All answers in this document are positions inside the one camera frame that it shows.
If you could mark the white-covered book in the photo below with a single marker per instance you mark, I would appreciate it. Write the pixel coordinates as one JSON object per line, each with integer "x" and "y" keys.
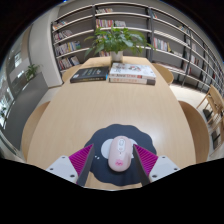
{"x": 133, "y": 70}

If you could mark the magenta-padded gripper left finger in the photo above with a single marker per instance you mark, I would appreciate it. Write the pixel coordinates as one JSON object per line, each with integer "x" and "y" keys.
{"x": 65, "y": 166}

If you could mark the black book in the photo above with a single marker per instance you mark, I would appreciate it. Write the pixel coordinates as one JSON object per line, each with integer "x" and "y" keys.
{"x": 90, "y": 74}

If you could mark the green plant in white pot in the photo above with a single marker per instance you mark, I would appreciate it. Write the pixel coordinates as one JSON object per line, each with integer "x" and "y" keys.
{"x": 115, "y": 40}

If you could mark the slatted light wooden chair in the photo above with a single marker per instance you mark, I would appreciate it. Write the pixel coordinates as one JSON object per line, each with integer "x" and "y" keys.
{"x": 213, "y": 100}

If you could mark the dark cartoon-eyed mouse pad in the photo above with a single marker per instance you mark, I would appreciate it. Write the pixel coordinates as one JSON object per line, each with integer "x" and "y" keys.
{"x": 113, "y": 131}

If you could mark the round-backed wooden chair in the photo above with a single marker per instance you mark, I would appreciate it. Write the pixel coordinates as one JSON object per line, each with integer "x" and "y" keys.
{"x": 196, "y": 130}
{"x": 31, "y": 130}
{"x": 164, "y": 72}
{"x": 70, "y": 73}

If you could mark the pink computer mouse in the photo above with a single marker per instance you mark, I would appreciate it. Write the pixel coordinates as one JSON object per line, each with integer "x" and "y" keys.
{"x": 120, "y": 153}

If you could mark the grey bookshelf unit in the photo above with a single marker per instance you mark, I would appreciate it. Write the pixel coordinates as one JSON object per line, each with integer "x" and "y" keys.
{"x": 80, "y": 26}

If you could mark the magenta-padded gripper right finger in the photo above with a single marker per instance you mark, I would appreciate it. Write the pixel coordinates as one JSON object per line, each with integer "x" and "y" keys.
{"x": 160, "y": 166}

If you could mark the book with red-lettered spine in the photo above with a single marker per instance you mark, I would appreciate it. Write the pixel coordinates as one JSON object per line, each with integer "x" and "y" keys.
{"x": 131, "y": 81}

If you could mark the green floor plant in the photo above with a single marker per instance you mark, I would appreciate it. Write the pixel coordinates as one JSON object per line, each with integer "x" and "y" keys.
{"x": 31, "y": 71}

